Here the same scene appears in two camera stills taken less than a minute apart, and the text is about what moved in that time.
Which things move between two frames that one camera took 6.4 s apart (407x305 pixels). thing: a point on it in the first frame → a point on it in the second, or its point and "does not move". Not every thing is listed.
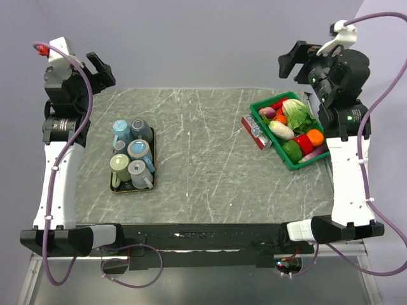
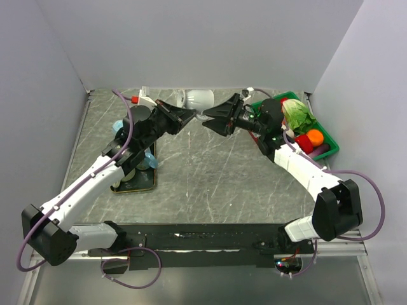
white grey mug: x=141 y=177 → x=200 y=100
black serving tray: x=128 y=186 does not move
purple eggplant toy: x=319 y=150 does not move
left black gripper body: x=98 y=81 → x=161 y=123
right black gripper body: x=315 y=69 → x=245 y=120
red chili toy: x=278 y=105 does not move
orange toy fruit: x=316 y=136 does not move
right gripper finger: x=287 y=61 → x=221 y=125
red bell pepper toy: x=304 y=143 does not move
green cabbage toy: x=297 y=115 does not move
